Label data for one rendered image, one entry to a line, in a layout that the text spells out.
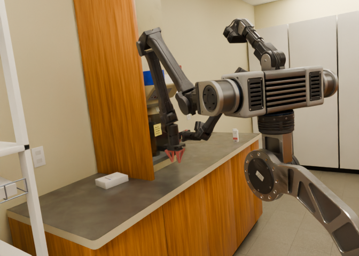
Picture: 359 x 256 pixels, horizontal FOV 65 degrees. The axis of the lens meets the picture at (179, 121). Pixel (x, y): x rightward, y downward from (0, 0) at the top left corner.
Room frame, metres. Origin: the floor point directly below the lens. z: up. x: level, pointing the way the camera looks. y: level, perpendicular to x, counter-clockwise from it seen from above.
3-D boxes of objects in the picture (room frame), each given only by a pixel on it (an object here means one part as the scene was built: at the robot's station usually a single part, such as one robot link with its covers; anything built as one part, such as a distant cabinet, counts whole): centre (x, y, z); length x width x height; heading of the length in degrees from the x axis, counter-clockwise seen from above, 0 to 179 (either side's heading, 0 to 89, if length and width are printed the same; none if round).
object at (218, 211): (2.07, 0.09, 0.45); 2.05 x 0.67 x 0.90; 146
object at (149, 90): (1.86, 0.09, 1.46); 0.32 x 0.11 x 0.10; 146
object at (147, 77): (1.79, 0.14, 1.56); 0.10 x 0.10 x 0.09; 56
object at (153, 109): (1.88, 0.13, 1.19); 0.30 x 0.01 x 0.40; 145
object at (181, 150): (1.45, 0.03, 1.14); 0.07 x 0.07 x 0.09; 56
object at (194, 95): (1.07, -0.10, 1.45); 0.09 x 0.08 x 0.12; 115
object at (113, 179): (1.67, 0.45, 0.96); 0.16 x 0.12 x 0.04; 135
